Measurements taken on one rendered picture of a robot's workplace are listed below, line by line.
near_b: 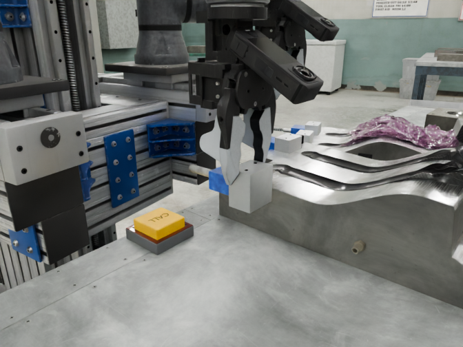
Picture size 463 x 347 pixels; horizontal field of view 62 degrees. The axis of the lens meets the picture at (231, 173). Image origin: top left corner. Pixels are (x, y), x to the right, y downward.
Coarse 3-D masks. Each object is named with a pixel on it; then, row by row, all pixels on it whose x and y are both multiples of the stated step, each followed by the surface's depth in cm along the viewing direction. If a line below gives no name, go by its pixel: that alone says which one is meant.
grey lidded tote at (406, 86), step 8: (400, 80) 650; (408, 80) 643; (440, 80) 643; (400, 88) 656; (408, 88) 649; (432, 88) 630; (400, 96) 661; (408, 96) 654; (424, 96) 641; (432, 96) 635
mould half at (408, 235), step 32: (288, 160) 74; (352, 160) 76; (448, 160) 60; (288, 192) 61; (320, 192) 61; (352, 192) 59; (384, 192) 51; (416, 192) 48; (448, 192) 49; (256, 224) 67; (288, 224) 62; (320, 224) 58; (352, 224) 55; (384, 224) 51; (416, 224) 49; (448, 224) 46; (352, 256) 56; (384, 256) 53; (416, 256) 50; (448, 256) 47; (416, 288) 51; (448, 288) 48
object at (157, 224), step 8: (160, 208) 66; (144, 216) 63; (152, 216) 63; (160, 216) 63; (168, 216) 63; (176, 216) 63; (136, 224) 62; (144, 224) 61; (152, 224) 61; (160, 224) 61; (168, 224) 61; (176, 224) 62; (184, 224) 64; (144, 232) 62; (152, 232) 60; (160, 232) 60; (168, 232) 61
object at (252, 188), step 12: (192, 168) 57; (204, 168) 56; (216, 168) 54; (240, 168) 50; (252, 168) 50; (264, 168) 50; (216, 180) 52; (240, 180) 49; (252, 180) 48; (264, 180) 50; (228, 192) 51; (240, 192) 50; (252, 192) 49; (264, 192) 51; (240, 204) 50; (252, 204) 49; (264, 204) 52
